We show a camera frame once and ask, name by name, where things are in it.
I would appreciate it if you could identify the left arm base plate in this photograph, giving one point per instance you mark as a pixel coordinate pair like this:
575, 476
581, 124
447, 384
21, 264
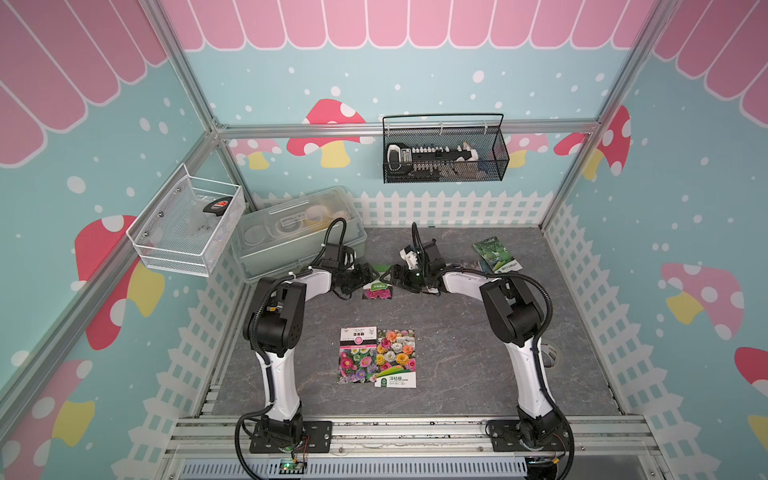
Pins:
272, 436

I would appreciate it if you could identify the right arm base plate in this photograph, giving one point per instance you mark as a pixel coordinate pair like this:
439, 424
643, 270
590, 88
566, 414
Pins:
530, 438

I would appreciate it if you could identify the purple flower seed packet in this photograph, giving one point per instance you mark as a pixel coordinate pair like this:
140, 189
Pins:
466, 266

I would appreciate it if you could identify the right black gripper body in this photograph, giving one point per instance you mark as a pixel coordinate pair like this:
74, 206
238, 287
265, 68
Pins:
411, 280

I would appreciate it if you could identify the mixed rose flower seed packet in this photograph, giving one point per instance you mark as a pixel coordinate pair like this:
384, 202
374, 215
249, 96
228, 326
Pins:
395, 360

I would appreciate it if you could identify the roll of clear tape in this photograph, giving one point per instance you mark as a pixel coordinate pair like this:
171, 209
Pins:
550, 355

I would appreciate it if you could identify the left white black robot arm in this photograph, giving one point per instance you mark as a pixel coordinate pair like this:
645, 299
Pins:
274, 325

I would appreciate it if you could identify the green white seed packet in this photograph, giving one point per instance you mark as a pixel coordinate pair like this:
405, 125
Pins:
377, 290

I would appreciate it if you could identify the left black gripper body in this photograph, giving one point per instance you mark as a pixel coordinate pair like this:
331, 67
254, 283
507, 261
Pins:
353, 278

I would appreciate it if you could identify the black red tape measure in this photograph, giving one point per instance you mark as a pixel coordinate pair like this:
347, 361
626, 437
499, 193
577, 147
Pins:
218, 207

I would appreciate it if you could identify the white wire wall basket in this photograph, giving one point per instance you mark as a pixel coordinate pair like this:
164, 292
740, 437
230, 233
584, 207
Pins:
173, 234

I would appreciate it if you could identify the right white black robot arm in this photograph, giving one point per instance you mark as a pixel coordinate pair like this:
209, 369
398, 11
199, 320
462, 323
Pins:
519, 311

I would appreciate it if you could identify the black wire wall basket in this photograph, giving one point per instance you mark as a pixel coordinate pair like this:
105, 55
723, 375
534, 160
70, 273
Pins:
481, 131

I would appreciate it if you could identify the white black tool in basket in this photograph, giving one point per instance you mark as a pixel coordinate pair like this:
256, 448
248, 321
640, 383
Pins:
429, 163

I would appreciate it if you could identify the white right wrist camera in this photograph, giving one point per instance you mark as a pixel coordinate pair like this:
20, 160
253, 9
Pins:
411, 258

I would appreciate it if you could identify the pink aster flower seed packet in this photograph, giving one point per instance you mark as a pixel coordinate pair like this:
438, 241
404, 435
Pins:
357, 355

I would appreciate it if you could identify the small circuit board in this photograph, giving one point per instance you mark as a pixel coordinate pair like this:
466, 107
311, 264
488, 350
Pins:
292, 467

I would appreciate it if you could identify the translucent green plastic storage box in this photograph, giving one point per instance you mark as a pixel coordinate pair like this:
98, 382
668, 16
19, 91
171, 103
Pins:
287, 236

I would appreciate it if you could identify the dark green vegetable seed packet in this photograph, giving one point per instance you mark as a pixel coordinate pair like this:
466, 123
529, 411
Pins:
496, 256

